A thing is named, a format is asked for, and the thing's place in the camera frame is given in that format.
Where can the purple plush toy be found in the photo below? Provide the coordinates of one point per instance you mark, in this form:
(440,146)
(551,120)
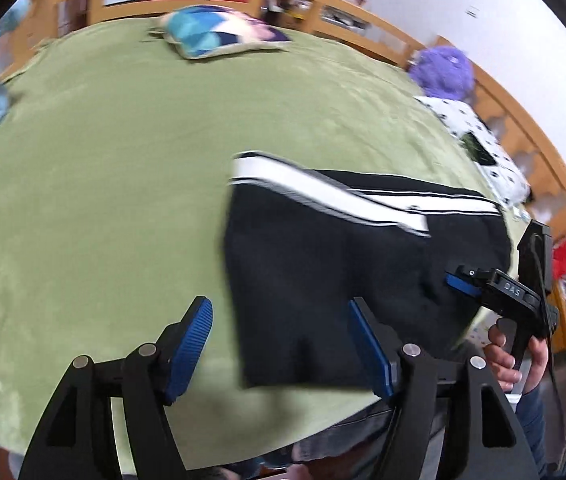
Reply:
(443,72)

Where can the wooden bed frame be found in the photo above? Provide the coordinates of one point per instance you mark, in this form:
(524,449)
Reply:
(363,17)

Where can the white printed bucket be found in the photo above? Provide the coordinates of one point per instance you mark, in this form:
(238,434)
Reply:
(478,335)

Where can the geometric print pillow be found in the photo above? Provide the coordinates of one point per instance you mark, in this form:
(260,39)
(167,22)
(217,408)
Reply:
(213,30)

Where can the person's right hand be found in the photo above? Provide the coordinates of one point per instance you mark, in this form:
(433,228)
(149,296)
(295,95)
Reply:
(500,355)

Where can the person's right forearm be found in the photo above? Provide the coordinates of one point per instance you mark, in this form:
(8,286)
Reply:
(530,420)

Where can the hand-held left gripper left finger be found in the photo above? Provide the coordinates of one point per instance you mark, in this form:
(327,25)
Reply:
(190,350)

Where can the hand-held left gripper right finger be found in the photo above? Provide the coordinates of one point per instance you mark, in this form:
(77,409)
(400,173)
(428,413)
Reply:
(370,352)

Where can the green fleece blanket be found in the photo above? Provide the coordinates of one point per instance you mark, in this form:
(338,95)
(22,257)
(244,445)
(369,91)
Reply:
(88,210)

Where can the black pants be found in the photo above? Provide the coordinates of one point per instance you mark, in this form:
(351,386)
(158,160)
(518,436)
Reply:
(313,270)

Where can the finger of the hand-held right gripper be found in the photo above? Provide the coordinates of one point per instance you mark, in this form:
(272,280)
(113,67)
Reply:
(465,284)

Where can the white floral pillow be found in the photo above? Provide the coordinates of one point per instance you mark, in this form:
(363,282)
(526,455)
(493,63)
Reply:
(463,120)

